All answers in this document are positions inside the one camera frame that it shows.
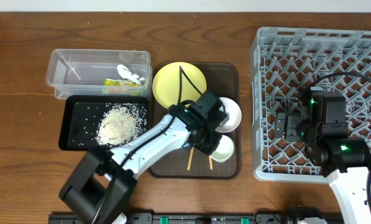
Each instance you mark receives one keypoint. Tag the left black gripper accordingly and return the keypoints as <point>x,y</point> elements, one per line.
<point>207,143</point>

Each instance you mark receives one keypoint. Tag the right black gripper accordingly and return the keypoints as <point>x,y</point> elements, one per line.
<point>293,119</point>

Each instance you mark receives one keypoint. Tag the white cup green inside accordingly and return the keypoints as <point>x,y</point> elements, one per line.
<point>224,150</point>

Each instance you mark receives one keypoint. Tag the yellow plate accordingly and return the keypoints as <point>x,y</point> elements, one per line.
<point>166,83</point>

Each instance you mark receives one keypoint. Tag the pile of rice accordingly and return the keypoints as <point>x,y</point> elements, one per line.
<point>119,126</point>

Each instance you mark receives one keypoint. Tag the white tissue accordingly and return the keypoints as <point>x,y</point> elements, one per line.
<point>126,74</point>

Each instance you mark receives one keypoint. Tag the green snack wrapper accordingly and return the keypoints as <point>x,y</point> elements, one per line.
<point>121,87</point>

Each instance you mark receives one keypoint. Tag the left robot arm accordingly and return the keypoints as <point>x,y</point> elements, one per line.
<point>101,185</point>

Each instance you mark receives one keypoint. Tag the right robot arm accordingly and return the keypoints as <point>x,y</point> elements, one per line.
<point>345,161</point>

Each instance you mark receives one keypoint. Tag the grey dishwasher rack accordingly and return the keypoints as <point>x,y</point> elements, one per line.
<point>283,62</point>

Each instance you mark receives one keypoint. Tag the black waste tray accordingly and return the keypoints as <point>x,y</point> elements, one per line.
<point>83,115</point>

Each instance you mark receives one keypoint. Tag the clear plastic waste bin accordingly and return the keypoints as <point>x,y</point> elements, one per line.
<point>83,71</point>

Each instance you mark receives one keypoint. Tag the brown serving tray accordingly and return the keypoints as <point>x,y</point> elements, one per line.
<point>223,80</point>

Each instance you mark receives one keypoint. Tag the right wooden chopstick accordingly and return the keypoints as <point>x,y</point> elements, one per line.
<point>210,163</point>

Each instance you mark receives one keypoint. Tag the wooden chopstick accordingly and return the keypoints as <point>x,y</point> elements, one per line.
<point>210,163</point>
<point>190,158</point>

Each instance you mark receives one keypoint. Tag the left wooden chopstick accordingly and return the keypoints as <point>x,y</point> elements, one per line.
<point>190,158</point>

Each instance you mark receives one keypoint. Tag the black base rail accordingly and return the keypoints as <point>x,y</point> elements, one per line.
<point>148,218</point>

